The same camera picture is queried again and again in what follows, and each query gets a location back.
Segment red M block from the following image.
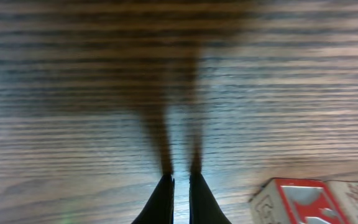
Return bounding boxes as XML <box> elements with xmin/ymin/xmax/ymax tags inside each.
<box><xmin>249</xmin><ymin>178</ymin><xmax>350</xmax><ymax>224</ymax></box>

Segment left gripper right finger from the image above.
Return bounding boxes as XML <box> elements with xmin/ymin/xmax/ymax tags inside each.
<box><xmin>189</xmin><ymin>173</ymin><xmax>231</xmax><ymax>224</ymax></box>

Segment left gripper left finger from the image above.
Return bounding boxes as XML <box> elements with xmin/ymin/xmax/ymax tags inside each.
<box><xmin>132</xmin><ymin>174</ymin><xmax>175</xmax><ymax>224</ymax></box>

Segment white block blue H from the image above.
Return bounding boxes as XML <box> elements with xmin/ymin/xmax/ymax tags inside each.
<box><xmin>326</xmin><ymin>180</ymin><xmax>358</xmax><ymax>224</ymax></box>

